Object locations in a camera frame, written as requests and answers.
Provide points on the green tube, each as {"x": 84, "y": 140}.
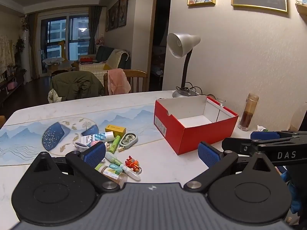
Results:
{"x": 115, "y": 143}

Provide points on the dark low cabinet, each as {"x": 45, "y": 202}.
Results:
{"x": 9, "y": 93}

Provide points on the brown curtain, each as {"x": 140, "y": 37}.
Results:
{"x": 33, "y": 45}

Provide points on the white standing air conditioner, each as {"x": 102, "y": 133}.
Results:
{"x": 26, "y": 60}

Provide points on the small yellow box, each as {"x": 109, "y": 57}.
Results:
{"x": 116, "y": 129}

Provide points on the dark framed picture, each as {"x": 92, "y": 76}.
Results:
{"x": 123, "y": 9}
{"x": 114, "y": 15}
{"x": 107, "y": 20}

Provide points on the toothpick jar with green lid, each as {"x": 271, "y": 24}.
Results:
{"x": 112, "y": 175}

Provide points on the pink bag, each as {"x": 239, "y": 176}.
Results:
{"x": 12, "y": 84}

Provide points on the white floral cloth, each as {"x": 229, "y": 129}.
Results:
{"x": 54, "y": 97}

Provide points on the olive green jacket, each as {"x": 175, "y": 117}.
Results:
{"x": 76, "y": 83}

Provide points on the dark green sofa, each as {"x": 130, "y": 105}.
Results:
{"x": 103, "y": 52}

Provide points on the grey correction tape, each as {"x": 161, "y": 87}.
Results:
{"x": 128, "y": 139}

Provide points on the white tube with blue label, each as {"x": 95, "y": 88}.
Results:
{"x": 96, "y": 137}

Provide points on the pink plush toy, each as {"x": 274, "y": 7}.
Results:
{"x": 100, "y": 40}

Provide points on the small clear glass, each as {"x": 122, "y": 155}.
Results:
{"x": 221, "y": 103}

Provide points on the glue stick with green label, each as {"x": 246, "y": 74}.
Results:
{"x": 132, "y": 173}

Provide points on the blue landscape table mat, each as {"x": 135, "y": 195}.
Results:
{"x": 134, "y": 117}

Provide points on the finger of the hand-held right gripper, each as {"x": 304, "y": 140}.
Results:
{"x": 263, "y": 135}
{"x": 239, "y": 145}

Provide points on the glass sliding door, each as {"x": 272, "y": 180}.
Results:
{"x": 57, "y": 33}

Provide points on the green potted plant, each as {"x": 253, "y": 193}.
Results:
{"x": 20, "y": 45}

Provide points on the white sunglasses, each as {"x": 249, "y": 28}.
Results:
{"x": 80, "y": 145}

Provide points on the beige covered ottoman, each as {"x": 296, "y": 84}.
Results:
{"x": 92, "y": 68}

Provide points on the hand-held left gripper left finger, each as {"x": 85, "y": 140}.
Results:
{"x": 94, "y": 152}

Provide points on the yellow giraffe toy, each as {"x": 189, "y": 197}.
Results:
{"x": 62, "y": 49}

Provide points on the red cardboard box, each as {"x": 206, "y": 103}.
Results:
{"x": 191, "y": 136}

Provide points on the pink cloth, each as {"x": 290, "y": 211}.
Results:
{"x": 117, "y": 81}

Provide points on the grey curtain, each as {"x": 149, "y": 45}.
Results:
{"x": 94, "y": 28}

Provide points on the red cushion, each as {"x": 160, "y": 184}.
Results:
{"x": 85, "y": 60}

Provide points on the white crumpled tissue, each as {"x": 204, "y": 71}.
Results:
{"x": 260, "y": 127}

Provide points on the beige throw blanket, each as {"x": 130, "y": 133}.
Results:
{"x": 117, "y": 57}

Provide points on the floral hanging cloth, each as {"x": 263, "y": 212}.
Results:
{"x": 6, "y": 52}

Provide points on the wooden chair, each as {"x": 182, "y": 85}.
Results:
{"x": 136, "y": 76}
{"x": 2, "y": 121}

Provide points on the grey desk lamp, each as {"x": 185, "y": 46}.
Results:
{"x": 184, "y": 43}

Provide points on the glass bottle with brown contents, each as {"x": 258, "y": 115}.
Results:
{"x": 247, "y": 117}

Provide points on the small teal plastic toy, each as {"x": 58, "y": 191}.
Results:
{"x": 115, "y": 167}

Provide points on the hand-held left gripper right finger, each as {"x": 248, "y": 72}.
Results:
{"x": 208, "y": 157}

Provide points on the person's right hand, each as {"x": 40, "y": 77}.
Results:
{"x": 287, "y": 182}

